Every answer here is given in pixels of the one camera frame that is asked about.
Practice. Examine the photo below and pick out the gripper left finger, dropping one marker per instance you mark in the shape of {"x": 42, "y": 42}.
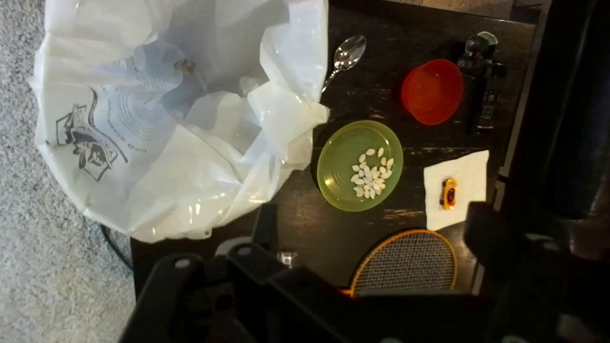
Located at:
{"x": 176, "y": 300}

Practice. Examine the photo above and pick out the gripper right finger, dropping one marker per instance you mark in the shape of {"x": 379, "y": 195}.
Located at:
{"x": 538, "y": 286}

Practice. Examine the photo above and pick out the trash can with white bag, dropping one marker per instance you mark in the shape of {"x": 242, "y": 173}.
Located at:
{"x": 181, "y": 124}

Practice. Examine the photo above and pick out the yellow toy car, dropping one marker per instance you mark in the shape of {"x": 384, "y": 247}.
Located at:
{"x": 448, "y": 193}

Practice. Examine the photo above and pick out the white paper napkin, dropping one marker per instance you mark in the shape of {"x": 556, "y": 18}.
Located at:
{"x": 469, "y": 176}

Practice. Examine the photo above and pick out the orange racket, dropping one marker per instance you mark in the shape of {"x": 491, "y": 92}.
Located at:
{"x": 405, "y": 262}

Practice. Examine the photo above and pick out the dark furniture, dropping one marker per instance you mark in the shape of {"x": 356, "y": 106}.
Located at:
{"x": 562, "y": 105}

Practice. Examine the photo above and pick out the black remote control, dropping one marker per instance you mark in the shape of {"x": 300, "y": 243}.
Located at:
{"x": 488, "y": 102}

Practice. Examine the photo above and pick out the heap of white seeds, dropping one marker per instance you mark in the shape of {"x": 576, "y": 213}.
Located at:
{"x": 371, "y": 174}

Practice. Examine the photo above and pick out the green plastic plate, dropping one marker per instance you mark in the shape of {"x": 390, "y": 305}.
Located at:
{"x": 340, "y": 166}

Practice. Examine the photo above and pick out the red plastic bowl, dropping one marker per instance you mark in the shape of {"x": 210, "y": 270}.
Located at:
{"x": 431, "y": 93}

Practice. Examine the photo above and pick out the dark toy figure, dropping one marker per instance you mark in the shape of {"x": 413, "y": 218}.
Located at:
{"x": 478, "y": 50}

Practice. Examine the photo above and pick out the silver metal spoon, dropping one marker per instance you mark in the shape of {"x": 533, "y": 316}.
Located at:
{"x": 349, "y": 52}

